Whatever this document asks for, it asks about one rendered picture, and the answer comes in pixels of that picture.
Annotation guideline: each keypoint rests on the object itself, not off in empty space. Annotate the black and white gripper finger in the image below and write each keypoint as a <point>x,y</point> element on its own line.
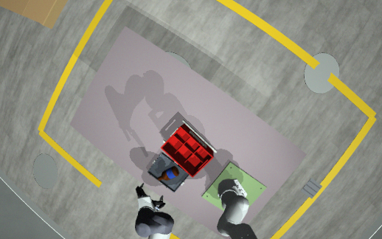
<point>140,192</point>
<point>159,202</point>

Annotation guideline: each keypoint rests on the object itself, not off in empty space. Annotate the red crate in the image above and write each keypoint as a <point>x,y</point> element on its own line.
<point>183,143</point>

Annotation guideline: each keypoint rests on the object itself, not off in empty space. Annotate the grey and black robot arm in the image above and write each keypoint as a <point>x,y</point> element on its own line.
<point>158,225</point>

